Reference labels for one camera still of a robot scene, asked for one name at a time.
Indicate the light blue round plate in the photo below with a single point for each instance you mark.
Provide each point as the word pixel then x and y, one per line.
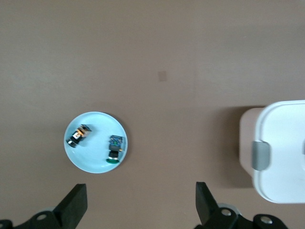
pixel 95 157

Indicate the white lunch box grey clips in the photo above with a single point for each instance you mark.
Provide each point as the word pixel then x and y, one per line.
pixel 283 133

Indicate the small copper round part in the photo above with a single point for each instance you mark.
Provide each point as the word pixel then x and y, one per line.
pixel 78 135

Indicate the small dark toy part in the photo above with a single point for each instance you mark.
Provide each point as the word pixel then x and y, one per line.
pixel 115 148

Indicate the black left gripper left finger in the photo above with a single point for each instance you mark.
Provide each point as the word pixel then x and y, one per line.
pixel 71 210

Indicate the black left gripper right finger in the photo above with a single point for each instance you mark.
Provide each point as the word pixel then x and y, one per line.
pixel 206 207

